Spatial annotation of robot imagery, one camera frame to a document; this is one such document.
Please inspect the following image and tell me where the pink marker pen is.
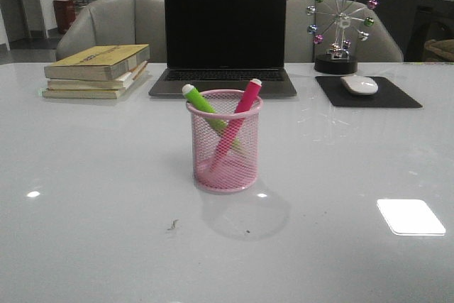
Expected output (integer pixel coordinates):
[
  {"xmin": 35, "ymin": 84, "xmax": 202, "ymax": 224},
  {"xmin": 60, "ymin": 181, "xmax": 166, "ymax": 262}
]
[{"xmin": 209, "ymin": 79, "xmax": 262, "ymax": 172}]

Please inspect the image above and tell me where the green marker pen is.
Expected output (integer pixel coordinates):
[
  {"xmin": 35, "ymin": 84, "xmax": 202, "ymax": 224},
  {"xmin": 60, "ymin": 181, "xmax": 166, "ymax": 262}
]
[{"xmin": 182, "ymin": 84, "xmax": 245, "ymax": 155}]

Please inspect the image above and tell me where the pink mesh pen holder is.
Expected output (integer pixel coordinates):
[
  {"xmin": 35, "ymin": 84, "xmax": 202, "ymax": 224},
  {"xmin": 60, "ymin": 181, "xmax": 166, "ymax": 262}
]
[{"xmin": 187, "ymin": 89, "xmax": 263, "ymax": 194}]

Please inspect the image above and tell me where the grey open laptop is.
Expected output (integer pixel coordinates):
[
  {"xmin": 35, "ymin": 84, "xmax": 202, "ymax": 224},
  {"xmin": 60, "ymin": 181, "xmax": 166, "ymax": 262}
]
[{"xmin": 149, "ymin": 0, "xmax": 297, "ymax": 98}]

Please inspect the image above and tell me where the white middle book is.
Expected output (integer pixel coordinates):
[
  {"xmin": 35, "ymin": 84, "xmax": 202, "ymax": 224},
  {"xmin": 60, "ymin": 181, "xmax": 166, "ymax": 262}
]
[{"xmin": 48, "ymin": 62, "xmax": 148, "ymax": 90}]

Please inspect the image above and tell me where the grey right armchair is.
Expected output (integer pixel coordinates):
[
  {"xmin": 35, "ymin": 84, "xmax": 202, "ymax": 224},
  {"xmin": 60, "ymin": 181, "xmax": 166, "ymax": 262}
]
[{"xmin": 284, "ymin": 0, "xmax": 404, "ymax": 63}]

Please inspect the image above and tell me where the grey armchair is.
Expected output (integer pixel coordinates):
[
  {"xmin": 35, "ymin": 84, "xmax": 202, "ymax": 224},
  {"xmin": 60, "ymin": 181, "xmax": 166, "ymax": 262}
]
[
  {"xmin": 55, "ymin": 0, "xmax": 167, "ymax": 62},
  {"xmin": 284, "ymin": 0, "xmax": 404, "ymax": 63}
]

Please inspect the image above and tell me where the white computer mouse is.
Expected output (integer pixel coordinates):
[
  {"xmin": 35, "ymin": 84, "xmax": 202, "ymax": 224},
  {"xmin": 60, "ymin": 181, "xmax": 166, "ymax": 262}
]
[{"xmin": 340, "ymin": 75, "xmax": 378, "ymax": 95}]

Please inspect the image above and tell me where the yellow top book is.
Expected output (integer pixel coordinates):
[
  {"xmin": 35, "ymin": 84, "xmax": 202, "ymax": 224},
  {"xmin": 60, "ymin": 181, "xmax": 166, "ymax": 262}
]
[{"xmin": 44, "ymin": 44, "xmax": 150, "ymax": 81}]

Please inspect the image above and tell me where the grey left armchair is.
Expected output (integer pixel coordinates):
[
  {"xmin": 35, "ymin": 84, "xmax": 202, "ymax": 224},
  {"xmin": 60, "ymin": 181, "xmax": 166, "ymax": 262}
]
[{"xmin": 55, "ymin": 0, "xmax": 167, "ymax": 62}]

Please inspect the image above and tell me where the black mouse pad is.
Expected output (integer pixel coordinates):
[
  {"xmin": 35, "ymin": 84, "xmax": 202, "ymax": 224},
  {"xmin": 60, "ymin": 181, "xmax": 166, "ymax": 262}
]
[{"xmin": 316, "ymin": 75, "xmax": 422, "ymax": 109}]

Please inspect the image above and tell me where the colourful ferris wheel ornament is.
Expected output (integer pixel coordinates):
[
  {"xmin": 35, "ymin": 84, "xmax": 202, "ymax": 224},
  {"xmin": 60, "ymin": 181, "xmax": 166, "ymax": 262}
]
[{"xmin": 306, "ymin": 0, "xmax": 379, "ymax": 75}]

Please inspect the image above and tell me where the yellow-edged bottom book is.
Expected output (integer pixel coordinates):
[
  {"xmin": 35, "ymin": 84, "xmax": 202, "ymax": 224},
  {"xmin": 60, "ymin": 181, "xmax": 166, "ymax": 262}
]
[{"xmin": 41, "ymin": 70, "xmax": 145, "ymax": 99}]

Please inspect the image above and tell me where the red trash bin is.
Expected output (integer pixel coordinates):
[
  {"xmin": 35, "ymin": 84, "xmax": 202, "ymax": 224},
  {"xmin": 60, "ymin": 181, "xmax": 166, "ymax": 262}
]
[{"xmin": 53, "ymin": 0, "xmax": 76, "ymax": 34}]

